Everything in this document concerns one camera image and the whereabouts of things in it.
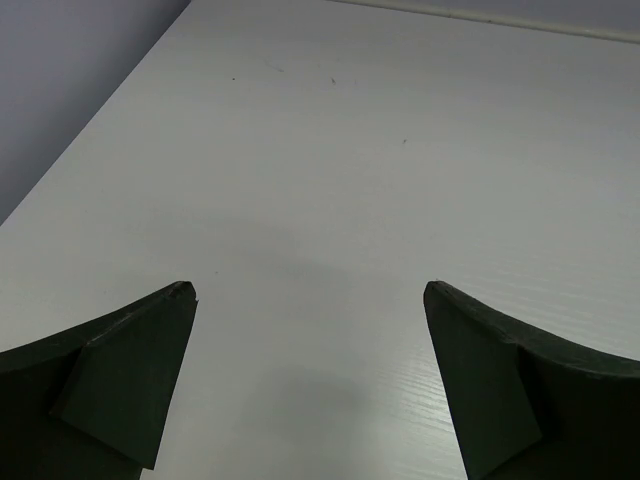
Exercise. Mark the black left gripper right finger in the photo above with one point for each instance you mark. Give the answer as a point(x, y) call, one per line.
point(528, 404)

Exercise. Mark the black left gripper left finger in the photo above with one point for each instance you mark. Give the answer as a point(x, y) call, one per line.
point(91, 402)

